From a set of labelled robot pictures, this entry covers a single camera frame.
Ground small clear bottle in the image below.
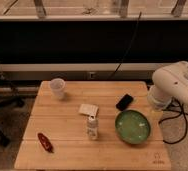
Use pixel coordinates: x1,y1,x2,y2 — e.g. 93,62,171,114
87,116,98,140

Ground black rectangular phone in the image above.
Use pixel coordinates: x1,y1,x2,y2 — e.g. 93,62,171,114
116,94,133,111

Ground white plastic cup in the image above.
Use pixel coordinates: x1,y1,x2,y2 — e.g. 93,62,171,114
49,78,65,99

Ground red chili pepper toy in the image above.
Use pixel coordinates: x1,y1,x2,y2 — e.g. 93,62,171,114
37,133,53,153

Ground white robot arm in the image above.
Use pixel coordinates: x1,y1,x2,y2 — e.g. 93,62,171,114
147,61,188,110

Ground black floor cable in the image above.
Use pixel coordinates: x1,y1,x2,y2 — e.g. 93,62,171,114
158,98,188,145

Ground black hanging cable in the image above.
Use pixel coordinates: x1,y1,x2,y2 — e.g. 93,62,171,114
107,11,143,81

